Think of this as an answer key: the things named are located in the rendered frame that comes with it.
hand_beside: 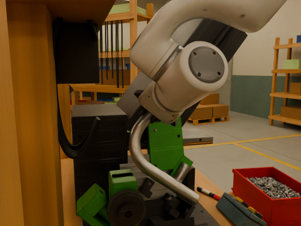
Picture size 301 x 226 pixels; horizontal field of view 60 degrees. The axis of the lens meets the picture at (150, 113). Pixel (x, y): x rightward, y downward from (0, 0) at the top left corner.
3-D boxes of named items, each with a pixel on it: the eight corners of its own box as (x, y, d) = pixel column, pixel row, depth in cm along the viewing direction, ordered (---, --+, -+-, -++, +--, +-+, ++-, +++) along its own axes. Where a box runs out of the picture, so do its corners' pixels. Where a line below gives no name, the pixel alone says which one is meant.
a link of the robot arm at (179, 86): (144, 90, 50) (181, 119, 51) (166, 61, 38) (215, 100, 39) (166, 60, 53) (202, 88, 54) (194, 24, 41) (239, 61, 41)
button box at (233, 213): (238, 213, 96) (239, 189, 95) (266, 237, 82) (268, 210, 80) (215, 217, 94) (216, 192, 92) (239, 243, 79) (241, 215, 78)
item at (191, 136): (195, 134, 117) (195, 128, 117) (212, 144, 102) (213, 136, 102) (108, 141, 107) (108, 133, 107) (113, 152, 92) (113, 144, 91)
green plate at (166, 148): (176, 166, 93) (171, 107, 95) (185, 168, 85) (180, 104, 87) (145, 169, 90) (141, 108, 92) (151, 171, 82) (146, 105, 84)
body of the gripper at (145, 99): (199, 96, 56) (179, 109, 66) (162, 66, 55) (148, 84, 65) (181, 123, 53) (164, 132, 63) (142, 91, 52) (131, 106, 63)
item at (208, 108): (210, 116, 802) (211, 92, 790) (229, 120, 732) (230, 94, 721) (177, 120, 746) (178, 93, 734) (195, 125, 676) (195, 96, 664)
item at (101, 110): (117, 176, 121) (115, 103, 116) (130, 209, 92) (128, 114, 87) (76, 180, 116) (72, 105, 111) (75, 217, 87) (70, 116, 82)
